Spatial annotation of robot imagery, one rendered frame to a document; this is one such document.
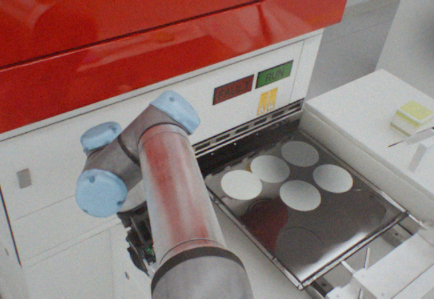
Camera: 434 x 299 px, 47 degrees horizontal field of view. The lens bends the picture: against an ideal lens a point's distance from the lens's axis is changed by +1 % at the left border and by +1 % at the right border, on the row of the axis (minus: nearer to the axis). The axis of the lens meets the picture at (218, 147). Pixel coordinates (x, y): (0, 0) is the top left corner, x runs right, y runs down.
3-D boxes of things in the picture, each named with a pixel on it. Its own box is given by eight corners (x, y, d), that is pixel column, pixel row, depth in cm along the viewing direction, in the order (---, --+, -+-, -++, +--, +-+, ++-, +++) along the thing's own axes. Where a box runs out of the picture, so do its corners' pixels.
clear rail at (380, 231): (294, 288, 101) (296, 284, 100) (405, 211, 120) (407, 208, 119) (300, 293, 100) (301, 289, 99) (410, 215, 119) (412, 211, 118)
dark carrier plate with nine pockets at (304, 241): (200, 180, 120) (200, 179, 120) (299, 133, 138) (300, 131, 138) (300, 282, 101) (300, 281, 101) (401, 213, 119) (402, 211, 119)
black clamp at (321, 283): (312, 286, 102) (314, 279, 101) (319, 281, 103) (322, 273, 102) (324, 299, 100) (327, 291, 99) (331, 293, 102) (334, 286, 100)
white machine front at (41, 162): (18, 261, 107) (-22, 114, 81) (288, 135, 149) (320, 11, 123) (24, 271, 105) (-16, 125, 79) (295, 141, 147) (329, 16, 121)
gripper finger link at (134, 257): (141, 280, 97) (124, 245, 94) (139, 277, 99) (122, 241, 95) (163, 267, 99) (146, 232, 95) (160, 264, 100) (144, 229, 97)
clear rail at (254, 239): (191, 181, 120) (192, 177, 120) (196, 179, 121) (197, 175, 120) (300, 293, 100) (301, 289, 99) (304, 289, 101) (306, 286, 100)
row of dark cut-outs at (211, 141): (169, 163, 116) (169, 155, 115) (300, 106, 139) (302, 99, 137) (170, 164, 116) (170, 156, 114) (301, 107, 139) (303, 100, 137)
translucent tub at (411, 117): (387, 127, 132) (396, 107, 128) (403, 118, 136) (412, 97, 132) (411, 143, 128) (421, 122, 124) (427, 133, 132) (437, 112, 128)
